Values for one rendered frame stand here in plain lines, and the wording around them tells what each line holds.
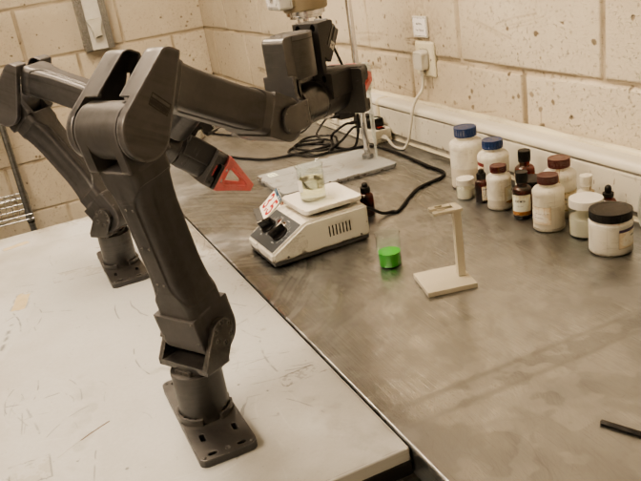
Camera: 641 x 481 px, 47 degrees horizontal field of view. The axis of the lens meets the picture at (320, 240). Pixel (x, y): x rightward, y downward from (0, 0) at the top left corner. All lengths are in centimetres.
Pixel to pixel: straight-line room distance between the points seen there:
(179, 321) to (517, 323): 47
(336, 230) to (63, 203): 256
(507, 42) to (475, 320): 74
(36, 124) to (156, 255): 67
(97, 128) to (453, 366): 53
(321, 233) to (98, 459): 60
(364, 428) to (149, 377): 35
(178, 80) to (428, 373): 48
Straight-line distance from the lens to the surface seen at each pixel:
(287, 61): 100
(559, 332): 106
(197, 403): 93
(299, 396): 97
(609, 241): 126
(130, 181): 80
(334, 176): 179
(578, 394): 94
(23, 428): 108
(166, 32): 376
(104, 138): 79
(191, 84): 85
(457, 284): 118
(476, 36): 174
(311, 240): 135
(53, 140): 147
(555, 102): 157
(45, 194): 378
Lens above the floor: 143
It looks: 22 degrees down
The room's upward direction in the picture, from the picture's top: 9 degrees counter-clockwise
